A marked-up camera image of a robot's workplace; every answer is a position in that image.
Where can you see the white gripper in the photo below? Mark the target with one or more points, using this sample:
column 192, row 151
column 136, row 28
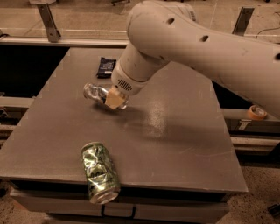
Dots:
column 127, row 83

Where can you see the crushed silver redbull can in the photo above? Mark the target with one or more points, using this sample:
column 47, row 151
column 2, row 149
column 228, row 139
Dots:
column 97, row 93

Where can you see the crushed green can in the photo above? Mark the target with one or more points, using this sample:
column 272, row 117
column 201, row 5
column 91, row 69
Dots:
column 102, row 180

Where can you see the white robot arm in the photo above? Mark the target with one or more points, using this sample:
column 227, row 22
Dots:
column 164, row 32

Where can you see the dark blue snack packet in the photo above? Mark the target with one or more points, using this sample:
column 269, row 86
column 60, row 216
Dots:
column 105, row 68

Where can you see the grey drawer front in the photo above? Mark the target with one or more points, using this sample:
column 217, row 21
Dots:
column 75, row 208

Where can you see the orange tape roll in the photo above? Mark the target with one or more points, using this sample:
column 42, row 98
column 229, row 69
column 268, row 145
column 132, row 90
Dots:
column 256, row 113

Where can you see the left metal rail bracket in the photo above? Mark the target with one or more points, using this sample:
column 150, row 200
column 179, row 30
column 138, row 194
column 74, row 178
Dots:
column 52, row 32

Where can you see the metal rail bracket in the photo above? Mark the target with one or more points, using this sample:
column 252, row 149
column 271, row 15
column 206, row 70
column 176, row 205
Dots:
column 242, row 21
column 52, row 32

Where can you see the black drawer handle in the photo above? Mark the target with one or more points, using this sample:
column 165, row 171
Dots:
column 114, row 210

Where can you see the right metal rail bracket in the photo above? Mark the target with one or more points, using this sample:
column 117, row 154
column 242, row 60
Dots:
column 242, row 21

